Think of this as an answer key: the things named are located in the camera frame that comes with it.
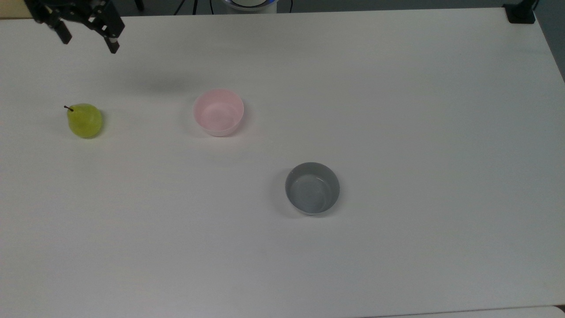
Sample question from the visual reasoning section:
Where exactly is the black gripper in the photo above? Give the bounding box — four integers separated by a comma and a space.
24, 0, 126, 54

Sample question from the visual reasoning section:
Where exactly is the green pear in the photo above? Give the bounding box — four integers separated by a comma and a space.
64, 103, 103, 139

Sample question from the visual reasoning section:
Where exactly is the pink plastic bowl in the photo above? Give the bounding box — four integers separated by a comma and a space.
193, 88, 245, 137

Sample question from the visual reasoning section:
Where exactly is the grey plastic bowl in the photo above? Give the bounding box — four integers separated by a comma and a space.
285, 162, 341, 216

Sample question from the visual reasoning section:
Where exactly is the beige wooden furniture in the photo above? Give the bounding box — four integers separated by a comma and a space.
0, 0, 37, 19

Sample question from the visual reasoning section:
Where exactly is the black tripod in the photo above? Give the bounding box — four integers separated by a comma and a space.
173, 0, 200, 16

